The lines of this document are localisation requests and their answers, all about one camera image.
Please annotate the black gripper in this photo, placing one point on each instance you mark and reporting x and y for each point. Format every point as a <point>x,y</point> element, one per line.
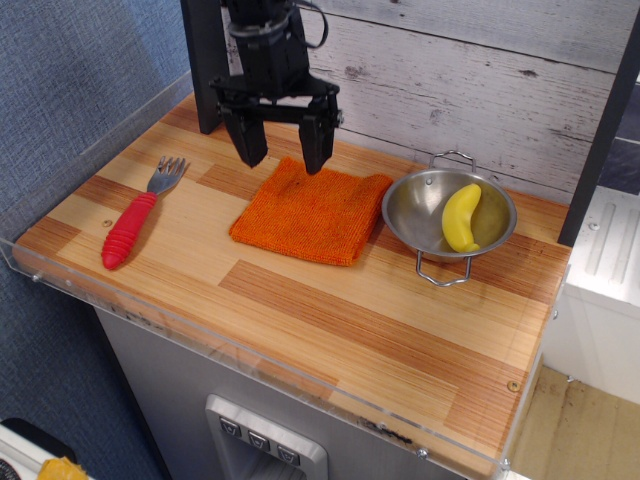
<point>275,84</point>

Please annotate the orange cloth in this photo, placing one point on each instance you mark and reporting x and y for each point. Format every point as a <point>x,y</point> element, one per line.
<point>325,218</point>

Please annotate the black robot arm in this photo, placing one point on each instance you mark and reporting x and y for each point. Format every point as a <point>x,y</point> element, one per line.
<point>255,12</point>

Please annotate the yellow toy banana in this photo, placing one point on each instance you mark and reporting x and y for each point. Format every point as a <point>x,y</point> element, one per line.
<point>457,217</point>

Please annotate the grey toy fridge cabinet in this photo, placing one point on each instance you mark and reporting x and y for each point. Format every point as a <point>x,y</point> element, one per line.
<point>171,383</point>

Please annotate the silver dispenser panel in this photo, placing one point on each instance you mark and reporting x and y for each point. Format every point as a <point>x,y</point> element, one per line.
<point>251,446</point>

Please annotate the white toy sink unit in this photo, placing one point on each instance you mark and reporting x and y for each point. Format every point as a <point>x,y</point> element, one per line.
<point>593,336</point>

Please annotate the yellow object bottom left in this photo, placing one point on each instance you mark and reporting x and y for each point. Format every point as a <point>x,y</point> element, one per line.
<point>61,469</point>

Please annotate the clear acrylic guard rail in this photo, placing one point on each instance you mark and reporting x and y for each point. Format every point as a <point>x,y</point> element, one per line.
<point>444,368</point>

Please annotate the fork with red handle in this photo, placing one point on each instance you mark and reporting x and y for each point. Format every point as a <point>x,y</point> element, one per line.
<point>122,238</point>

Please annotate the black vertical post left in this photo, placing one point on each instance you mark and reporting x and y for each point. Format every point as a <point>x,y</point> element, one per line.
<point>206,44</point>

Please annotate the black vertical post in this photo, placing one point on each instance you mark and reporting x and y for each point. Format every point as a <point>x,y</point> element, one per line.
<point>206,44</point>
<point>609,123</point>

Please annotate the steel bowl with handles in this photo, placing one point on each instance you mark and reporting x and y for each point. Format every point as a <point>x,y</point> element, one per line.
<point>412,209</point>

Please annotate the black vertical post right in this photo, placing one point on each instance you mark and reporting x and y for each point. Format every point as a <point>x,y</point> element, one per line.
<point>609,123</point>

